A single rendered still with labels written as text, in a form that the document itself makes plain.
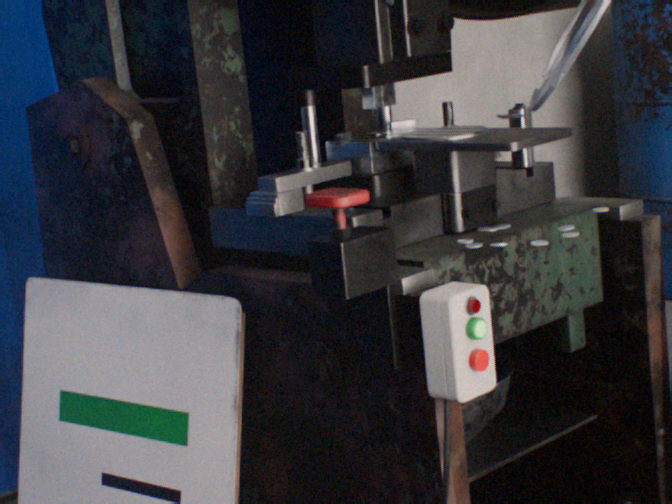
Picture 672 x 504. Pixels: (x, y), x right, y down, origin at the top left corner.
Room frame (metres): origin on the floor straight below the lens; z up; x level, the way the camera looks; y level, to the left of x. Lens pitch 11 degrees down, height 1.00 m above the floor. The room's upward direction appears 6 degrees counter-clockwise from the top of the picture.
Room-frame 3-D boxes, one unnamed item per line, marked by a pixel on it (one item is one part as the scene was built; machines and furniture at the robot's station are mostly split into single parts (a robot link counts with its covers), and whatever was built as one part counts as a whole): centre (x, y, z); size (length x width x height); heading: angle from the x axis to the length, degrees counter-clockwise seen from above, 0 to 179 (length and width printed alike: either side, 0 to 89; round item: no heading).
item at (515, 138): (1.88, -0.21, 0.72); 0.25 x 0.14 x 0.14; 44
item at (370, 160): (2.00, -0.09, 0.76); 0.15 x 0.09 x 0.05; 134
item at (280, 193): (1.89, 0.03, 0.76); 0.17 x 0.06 x 0.10; 134
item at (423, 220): (2.01, -0.09, 0.68); 0.45 x 0.30 x 0.06; 134
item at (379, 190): (2.01, -0.09, 0.72); 0.20 x 0.16 x 0.03; 134
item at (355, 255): (1.63, -0.03, 0.62); 0.10 x 0.06 x 0.20; 134
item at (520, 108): (2.04, -0.31, 0.75); 0.03 x 0.03 x 0.10; 44
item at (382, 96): (2.00, -0.10, 0.84); 0.05 x 0.03 x 0.04; 134
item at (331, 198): (1.61, -0.01, 0.72); 0.07 x 0.06 x 0.08; 44
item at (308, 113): (2.00, 0.01, 0.81); 0.02 x 0.02 x 0.14; 44
